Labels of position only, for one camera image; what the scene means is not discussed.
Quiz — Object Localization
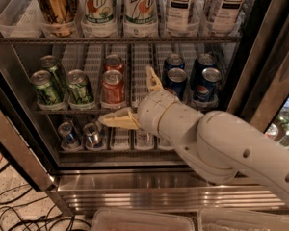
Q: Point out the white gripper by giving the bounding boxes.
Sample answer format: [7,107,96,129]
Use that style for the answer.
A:
[98,65,203,142]

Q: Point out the green can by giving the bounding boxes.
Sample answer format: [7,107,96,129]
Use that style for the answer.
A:
[66,69,94,105]
[30,70,63,105]
[39,55,66,92]

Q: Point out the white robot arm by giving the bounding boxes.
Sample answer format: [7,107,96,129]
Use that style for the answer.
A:
[99,66,289,207]

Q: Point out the front orange can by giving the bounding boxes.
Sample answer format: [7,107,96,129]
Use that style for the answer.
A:
[102,70,123,104]

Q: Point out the orange can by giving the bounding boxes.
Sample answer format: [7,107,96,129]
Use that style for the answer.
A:
[103,54,124,73]
[102,70,123,104]

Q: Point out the front left pepsi can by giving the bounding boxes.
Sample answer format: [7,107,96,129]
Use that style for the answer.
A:
[165,68,187,100]

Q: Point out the pepsi can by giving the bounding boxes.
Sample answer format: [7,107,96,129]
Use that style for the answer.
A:
[191,53,216,81]
[165,68,187,100]
[163,53,185,71]
[194,67,221,102]

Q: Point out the empty white shelf tray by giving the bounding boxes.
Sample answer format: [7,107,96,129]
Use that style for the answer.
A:
[131,44,153,108]

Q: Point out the back orange can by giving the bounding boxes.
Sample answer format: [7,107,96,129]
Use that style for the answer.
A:
[103,54,124,73]

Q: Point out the back left pepsi can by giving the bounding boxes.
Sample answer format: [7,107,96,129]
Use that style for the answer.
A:
[163,53,185,71]

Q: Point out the right small blue can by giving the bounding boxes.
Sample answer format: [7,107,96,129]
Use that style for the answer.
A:
[83,122,102,150]

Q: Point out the small blue can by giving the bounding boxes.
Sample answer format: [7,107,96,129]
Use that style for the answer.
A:
[83,122,102,150]
[58,122,80,149]

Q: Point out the front right pepsi can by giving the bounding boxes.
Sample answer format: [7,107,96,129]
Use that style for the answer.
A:
[194,67,221,102]

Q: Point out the back right pepsi can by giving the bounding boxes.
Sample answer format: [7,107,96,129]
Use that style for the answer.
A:
[191,53,216,81]

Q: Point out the left small blue can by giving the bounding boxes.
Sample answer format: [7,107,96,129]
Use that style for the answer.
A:
[58,122,80,149]

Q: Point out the stainless steel fridge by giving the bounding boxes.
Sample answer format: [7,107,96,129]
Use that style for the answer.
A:
[0,0,289,215]

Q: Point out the gold tall can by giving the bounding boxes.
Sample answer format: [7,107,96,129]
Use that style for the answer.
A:
[38,0,78,37]

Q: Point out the steel fridge door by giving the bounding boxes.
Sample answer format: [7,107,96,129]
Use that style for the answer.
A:
[0,71,57,192]

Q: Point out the left water bottle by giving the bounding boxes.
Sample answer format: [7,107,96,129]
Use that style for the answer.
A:
[136,129,153,148]

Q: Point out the right 7up bottle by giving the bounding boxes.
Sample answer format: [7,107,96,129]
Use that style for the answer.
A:
[124,0,155,25]

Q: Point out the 7up bottle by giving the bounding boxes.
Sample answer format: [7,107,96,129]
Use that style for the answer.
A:
[81,0,116,24]
[124,0,155,25]

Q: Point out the left 7up bottle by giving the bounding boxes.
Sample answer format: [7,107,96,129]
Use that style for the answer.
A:
[81,0,116,24]

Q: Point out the left white tea bottle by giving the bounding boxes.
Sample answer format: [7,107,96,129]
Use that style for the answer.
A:
[166,0,197,33]

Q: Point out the white tea bottle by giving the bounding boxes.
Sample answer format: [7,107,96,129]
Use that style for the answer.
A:
[166,0,197,33]
[203,0,244,37]

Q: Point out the left clear plastic bin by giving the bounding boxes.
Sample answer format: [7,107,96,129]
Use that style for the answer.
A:
[90,208,195,231]

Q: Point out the clear plastic bin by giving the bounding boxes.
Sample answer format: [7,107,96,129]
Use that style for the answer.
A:
[90,208,195,231]
[197,208,289,231]

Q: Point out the right white tea bottle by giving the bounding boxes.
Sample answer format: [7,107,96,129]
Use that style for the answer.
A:
[203,0,244,37]

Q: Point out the right clear plastic bin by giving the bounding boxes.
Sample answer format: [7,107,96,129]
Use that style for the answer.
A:
[197,208,289,231]

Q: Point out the clear empty top tray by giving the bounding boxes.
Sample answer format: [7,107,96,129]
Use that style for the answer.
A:
[0,0,42,38]

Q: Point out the black floor cables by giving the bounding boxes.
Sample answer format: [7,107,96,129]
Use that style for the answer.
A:
[0,162,92,231]

